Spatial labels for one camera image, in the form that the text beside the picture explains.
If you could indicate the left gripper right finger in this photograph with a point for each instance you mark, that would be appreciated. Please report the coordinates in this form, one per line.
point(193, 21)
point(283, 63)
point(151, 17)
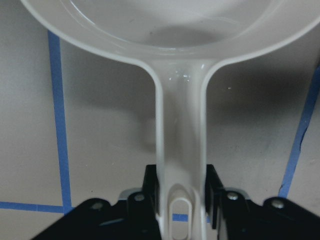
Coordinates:
point(236, 217)

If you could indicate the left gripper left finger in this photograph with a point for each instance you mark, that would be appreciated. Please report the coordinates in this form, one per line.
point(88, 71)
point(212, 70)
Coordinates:
point(133, 217)

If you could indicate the beige plastic dustpan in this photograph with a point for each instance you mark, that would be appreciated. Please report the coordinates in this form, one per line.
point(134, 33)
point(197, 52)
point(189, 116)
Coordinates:
point(181, 44)

